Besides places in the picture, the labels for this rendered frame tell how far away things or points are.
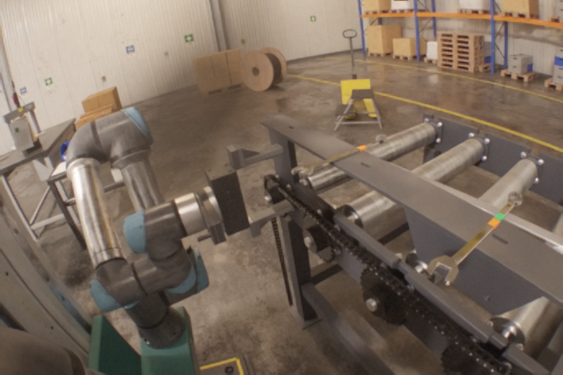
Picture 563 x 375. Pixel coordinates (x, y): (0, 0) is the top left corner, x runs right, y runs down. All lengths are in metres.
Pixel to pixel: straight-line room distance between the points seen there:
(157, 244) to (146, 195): 0.25
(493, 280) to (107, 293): 0.70
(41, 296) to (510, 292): 0.87
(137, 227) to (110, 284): 0.14
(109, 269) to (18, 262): 0.19
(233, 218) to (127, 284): 0.25
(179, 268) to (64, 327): 0.33
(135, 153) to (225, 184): 0.31
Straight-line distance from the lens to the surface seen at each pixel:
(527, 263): 0.47
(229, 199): 0.55
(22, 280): 0.69
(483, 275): 0.58
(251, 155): 0.55
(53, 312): 0.72
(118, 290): 0.61
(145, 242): 0.54
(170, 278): 0.60
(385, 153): 1.35
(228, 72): 7.87
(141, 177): 0.77
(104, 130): 0.79
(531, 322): 0.76
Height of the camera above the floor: 1.47
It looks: 26 degrees down
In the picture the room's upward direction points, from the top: 9 degrees counter-clockwise
